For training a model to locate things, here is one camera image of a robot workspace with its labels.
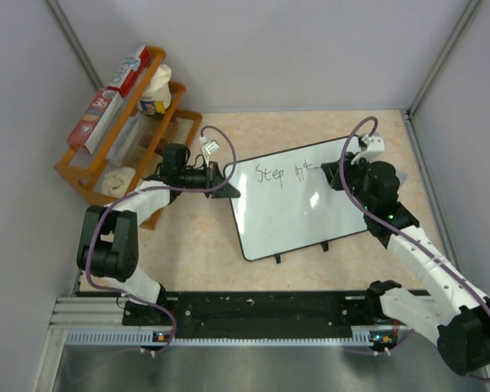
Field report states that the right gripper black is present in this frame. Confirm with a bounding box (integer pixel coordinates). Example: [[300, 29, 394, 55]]
[[322, 152, 374, 212]]

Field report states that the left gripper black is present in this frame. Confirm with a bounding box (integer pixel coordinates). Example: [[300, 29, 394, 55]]
[[179, 162, 239, 199]]

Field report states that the white whiteboard black frame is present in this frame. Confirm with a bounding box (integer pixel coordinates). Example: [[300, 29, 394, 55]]
[[224, 138, 367, 261]]

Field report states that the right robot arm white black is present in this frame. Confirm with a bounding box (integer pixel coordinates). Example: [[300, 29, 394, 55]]
[[319, 153, 490, 380]]

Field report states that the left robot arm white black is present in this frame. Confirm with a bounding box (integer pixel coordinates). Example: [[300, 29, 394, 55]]
[[77, 140, 240, 324]]

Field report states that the grey whiteboard eraser block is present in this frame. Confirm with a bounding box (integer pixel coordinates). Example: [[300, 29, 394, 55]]
[[396, 171, 408, 188]]

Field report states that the clear box of brown items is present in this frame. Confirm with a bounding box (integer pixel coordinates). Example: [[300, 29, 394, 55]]
[[106, 114, 179, 178]]

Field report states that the orange wooden rack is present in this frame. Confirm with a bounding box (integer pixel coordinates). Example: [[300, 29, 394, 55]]
[[53, 45, 203, 231]]

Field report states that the red white wrap box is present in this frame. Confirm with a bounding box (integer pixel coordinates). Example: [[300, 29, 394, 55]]
[[66, 89, 123, 154]]

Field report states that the red white foil box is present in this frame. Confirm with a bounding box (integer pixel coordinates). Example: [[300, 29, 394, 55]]
[[105, 45, 151, 97]]

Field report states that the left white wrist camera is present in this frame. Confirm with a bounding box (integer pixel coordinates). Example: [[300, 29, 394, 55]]
[[201, 140, 220, 158]]

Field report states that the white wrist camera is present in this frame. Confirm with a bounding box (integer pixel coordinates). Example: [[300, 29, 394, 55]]
[[351, 134, 385, 165], [201, 140, 220, 158]]

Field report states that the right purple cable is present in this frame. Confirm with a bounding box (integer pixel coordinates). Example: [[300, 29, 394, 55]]
[[339, 116, 490, 383]]

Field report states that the purple cable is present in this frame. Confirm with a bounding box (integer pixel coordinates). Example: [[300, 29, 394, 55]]
[[83, 125, 236, 354], [339, 116, 490, 383]]

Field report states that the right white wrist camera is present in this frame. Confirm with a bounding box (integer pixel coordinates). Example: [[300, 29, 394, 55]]
[[351, 134, 385, 165]]

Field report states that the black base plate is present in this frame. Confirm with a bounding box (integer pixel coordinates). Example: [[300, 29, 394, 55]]
[[122, 289, 393, 340]]

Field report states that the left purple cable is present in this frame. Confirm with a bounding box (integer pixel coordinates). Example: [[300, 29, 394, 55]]
[[83, 125, 236, 354]]

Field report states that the grey slotted cable duct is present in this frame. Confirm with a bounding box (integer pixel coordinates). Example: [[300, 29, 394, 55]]
[[65, 329, 397, 347]]

